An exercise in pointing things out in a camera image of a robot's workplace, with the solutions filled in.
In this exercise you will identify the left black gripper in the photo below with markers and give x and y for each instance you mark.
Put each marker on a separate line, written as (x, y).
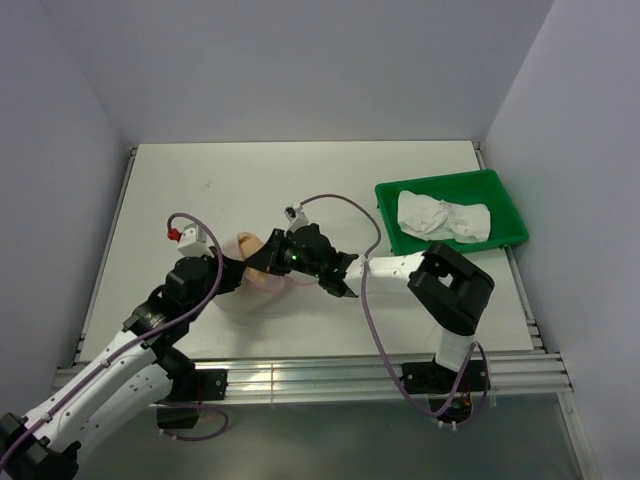
(231, 273)

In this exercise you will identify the white mesh laundry bag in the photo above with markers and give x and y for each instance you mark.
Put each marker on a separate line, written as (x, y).
(256, 289)

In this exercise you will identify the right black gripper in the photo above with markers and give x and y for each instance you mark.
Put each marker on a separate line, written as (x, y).
(268, 258)

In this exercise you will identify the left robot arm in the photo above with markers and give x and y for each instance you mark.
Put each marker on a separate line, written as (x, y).
(140, 366)

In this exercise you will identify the white cloth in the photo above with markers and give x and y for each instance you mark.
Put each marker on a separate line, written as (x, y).
(430, 219)

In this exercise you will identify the aluminium frame rail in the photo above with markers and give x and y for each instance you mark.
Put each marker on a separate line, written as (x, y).
(196, 174)

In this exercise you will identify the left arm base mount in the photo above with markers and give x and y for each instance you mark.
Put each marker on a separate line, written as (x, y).
(200, 387)

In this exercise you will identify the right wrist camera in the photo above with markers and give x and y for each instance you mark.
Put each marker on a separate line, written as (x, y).
(296, 217)

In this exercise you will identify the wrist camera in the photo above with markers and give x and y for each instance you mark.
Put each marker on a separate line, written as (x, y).
(191, 240)
(296, 217)

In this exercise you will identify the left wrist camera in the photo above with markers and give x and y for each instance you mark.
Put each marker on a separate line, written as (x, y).
(191, 240)

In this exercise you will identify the green plastic bin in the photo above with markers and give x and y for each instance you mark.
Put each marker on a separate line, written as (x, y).
(467, 188)

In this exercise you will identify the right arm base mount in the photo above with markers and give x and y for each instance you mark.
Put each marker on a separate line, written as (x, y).
(428, 378)

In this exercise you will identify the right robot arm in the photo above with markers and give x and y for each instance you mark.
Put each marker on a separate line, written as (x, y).
(452, 289)

